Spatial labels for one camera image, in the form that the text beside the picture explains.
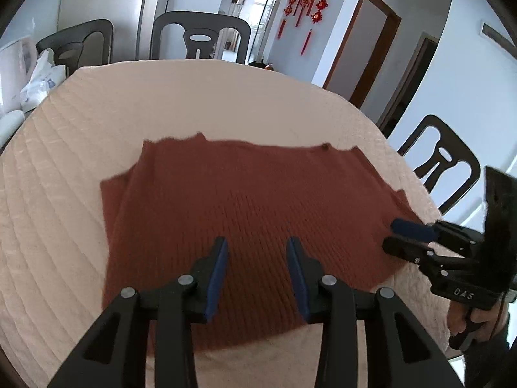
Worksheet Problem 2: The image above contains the peach quilted table cover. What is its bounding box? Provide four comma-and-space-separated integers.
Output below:
1, 59, 440, 387

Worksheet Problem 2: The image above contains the white plastic bag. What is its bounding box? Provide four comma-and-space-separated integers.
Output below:
20, 48, 67, 113

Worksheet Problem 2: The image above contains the person's right hand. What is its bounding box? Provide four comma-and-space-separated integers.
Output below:
447, 300, 508, 341

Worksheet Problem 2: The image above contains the white paper roll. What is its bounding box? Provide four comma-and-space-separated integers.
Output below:
0, 110, 26, 148

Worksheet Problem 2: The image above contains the dark chair right side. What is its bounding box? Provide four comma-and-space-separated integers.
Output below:
397, 114, 481, 215

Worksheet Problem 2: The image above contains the rust red knit sweater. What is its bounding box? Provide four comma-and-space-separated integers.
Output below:
101, 134, 417, 351

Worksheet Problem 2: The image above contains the dark chair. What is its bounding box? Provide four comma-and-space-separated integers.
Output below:
36, 19, 114, 75
397, 114, 481, 215
149, 11, 251, 64

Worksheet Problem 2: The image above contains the dark chair left back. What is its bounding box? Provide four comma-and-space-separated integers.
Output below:
36, 19, 114, 75

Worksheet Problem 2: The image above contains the dark chair centre back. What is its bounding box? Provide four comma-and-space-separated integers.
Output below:
149, 11, 251, 64

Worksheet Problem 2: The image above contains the brown wooden door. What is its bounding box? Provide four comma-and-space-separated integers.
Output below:
323, 0, 401, 109

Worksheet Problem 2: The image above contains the pink electric kettle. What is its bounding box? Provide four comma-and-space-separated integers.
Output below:
0, 36, 38, 116

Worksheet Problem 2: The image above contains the red Chinese knot decoration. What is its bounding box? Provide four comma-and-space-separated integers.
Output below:
276, 0, 329, 39

